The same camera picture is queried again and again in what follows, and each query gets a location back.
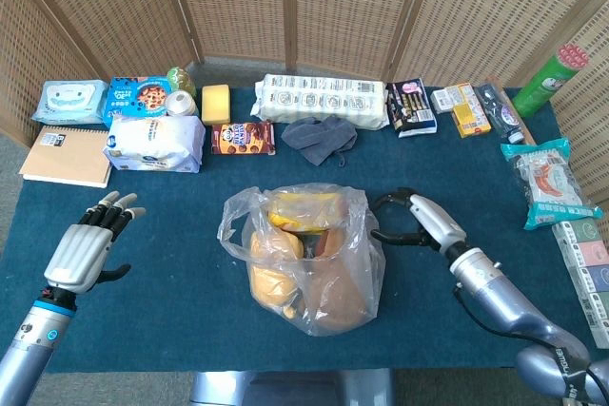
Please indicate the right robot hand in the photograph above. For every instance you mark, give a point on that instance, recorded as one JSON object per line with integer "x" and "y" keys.
{"x": 438, "y": 225}

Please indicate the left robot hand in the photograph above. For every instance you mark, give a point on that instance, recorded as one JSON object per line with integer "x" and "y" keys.
{"x": 78, "y": 254}

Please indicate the clear plastic bag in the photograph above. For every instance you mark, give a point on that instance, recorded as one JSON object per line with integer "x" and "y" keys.
{"x": 333, "y": 282}

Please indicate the brown plush toy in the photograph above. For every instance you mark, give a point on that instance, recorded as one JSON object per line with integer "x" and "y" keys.
{"x": 342, "y": 301}

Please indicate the yellow snack package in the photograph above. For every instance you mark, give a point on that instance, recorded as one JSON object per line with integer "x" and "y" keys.
{"x": 300, "y": 211}

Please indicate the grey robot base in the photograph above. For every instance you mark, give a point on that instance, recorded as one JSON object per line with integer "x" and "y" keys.
{"x": 290, "y": 389}

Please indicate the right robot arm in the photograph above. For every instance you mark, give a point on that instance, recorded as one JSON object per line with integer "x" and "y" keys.
{"x": 504, "y": 296}

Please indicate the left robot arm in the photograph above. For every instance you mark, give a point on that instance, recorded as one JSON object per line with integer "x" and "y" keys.
{"x": 33, "y": 344}

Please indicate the brown spiral notebook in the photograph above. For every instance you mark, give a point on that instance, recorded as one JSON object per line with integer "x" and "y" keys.
{"x": 66, "y": 156}

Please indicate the blue table cover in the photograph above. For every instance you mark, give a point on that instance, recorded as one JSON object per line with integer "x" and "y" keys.
{"x": 181, "y": 292}

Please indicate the teal white food package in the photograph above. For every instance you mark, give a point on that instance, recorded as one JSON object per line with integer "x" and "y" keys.
{"x": 547, "y": 182}

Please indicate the black pink snack package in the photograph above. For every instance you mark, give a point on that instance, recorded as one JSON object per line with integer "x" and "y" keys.
{"x": 411, "y": 109}

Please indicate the small white box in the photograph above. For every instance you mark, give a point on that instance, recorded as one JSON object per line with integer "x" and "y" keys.
{"x": 441, "y": 101}

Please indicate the dark blister pack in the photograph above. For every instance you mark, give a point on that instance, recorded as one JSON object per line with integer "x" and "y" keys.
{"x": 499, "y": 111}

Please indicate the white blue tissue pack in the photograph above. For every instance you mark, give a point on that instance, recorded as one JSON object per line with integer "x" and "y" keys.
{"x": 154, "y": 142}

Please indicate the pale yellow white box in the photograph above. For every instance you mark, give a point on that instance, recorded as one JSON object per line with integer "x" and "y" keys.
{"x": 464, "y": 92}

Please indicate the grey cloth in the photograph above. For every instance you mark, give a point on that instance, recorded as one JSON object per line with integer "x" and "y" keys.
{"x": 319, "y": 140}

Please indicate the light blue wet wipes pack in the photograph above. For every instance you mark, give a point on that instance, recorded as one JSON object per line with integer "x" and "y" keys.
{"x": 69, "y": 102}

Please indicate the multicolour boxed set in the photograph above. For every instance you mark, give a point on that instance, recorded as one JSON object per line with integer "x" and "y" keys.
{"x": 587, "y": 268}

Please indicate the blue cookie box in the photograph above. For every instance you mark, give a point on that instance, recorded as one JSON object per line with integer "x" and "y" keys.
{"x": 135, "y": 97}

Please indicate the long white roll pack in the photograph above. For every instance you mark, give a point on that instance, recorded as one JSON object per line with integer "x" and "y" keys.
{"x": 319, "y": 99}

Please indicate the green cylinder can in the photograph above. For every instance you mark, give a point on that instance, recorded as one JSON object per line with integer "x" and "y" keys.
{"x": 547, "y": 85}

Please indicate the white tape roll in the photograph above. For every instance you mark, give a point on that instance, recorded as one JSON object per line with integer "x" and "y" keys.
{"x": 181, "y": 103}

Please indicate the brown panda biscuit box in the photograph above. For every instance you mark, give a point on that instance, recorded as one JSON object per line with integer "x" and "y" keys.
{"x": 242, "y": 138}

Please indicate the green bottle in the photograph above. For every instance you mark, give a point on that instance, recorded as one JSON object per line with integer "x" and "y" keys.
{"x": 180, "y": 79}

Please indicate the yellow sponge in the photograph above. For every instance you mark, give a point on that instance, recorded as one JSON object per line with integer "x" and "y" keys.
{"x": 216, "y": 104}

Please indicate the woven folding screen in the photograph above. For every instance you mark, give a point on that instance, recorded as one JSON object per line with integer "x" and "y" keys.
{"x": 333, "y": 6}

